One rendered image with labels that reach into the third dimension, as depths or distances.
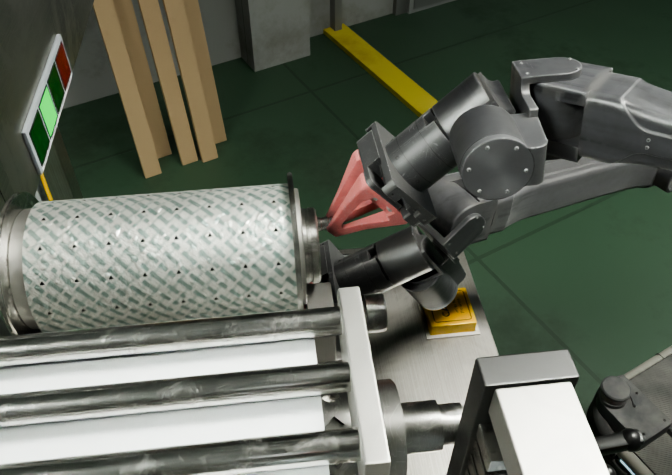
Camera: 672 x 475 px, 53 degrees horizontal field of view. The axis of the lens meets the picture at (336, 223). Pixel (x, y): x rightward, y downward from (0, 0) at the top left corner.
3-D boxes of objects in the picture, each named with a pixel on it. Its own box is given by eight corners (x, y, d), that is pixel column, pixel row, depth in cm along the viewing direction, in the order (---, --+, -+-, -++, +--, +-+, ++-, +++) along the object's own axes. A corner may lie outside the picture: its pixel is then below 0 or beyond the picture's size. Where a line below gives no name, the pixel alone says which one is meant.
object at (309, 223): (322, 275, 62) (315, 197, 64) (301, 277, 62) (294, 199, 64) (319, 288, 70) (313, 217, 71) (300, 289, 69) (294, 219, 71)
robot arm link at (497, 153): (563, 140, 65) (574, 54, 60) (606, 209, 55) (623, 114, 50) (438, 151, 65) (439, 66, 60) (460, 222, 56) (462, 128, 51)
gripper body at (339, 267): (340, 272, 87) (391, 248, 85) (351, 336, 80) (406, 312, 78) (314, 243, 83) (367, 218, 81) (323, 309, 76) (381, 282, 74)
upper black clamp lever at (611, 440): (646, 453, 39) (648, 443, 38) (560, 470, 40) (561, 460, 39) (636, 432, 40) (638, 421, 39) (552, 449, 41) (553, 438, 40)
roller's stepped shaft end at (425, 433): (491, 454, 44) (500, 429, 42) (400, 464, 43) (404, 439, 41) (478, 410, 46) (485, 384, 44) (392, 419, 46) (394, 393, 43)
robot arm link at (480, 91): (514, 96, 63) (477, 54, 61) (534, 131, 58) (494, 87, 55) (456, 142, 66) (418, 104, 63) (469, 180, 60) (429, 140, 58)
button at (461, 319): (475, 332, 102) (477, 322, 101) (429, 336, 102) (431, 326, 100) (463, 296, 107) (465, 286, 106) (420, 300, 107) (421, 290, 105)
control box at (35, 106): (43, 174, 90) (26, 132, 85) (37, 175, 90) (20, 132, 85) (73, 73, 108) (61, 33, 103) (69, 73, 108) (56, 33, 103)
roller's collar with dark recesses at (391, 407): (403, 499, 43) (411, 452, 39) (310, 510, 43) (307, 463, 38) (386, 410, 48) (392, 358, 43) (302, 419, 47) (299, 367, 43)
